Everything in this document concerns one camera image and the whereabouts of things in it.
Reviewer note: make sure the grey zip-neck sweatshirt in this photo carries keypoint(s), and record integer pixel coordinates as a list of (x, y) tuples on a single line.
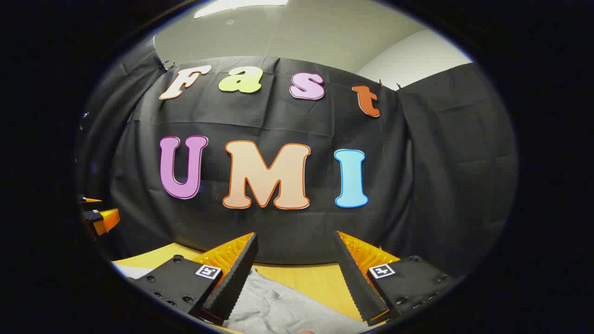
[(287, 306)]

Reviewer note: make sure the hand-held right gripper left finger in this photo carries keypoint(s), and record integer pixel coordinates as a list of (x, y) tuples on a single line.
[(234, 287)]

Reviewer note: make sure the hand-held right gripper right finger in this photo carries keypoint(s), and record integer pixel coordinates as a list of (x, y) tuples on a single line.
[(357, 287)]

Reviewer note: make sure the ceiling light panel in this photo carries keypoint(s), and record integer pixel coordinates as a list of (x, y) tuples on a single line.
[(236, 5)]

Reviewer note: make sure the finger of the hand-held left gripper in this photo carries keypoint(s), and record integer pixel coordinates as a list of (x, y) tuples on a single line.
[(107, 220), (90, 200)]

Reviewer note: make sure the black backdrop cloth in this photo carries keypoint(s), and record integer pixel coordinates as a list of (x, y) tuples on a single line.
[(287, 116)]

